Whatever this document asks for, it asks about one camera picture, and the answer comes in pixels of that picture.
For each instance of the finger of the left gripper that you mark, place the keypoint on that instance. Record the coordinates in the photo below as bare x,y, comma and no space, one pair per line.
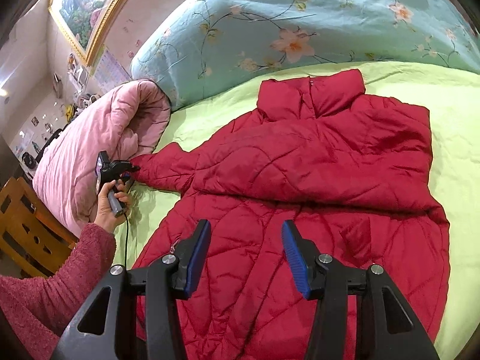
130,168

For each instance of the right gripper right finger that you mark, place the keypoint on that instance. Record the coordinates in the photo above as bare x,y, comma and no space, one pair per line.
386,325

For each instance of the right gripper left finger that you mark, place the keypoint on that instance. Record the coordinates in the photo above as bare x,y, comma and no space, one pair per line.
105,325

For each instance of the red quilted puffer jacket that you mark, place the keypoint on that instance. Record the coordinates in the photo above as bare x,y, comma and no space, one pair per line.
350,169

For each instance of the red fuzzy sweater forearm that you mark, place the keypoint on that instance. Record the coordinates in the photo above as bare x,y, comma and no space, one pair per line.
35,311

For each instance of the pink quilted comforter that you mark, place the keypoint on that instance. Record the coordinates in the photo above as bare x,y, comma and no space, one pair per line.
127,121

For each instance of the wooden chair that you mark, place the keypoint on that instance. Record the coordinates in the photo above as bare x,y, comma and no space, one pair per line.
30,235

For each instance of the teal floral duvet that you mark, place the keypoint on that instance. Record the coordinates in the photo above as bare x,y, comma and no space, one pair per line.
206,47

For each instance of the gold framed landscape painting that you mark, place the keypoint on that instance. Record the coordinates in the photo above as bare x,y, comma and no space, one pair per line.
85,23

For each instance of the lime green bed sheet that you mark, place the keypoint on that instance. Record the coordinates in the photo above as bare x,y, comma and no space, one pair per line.
451,95

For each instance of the wall calendar poster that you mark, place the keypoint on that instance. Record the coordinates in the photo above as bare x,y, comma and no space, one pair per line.
108,72

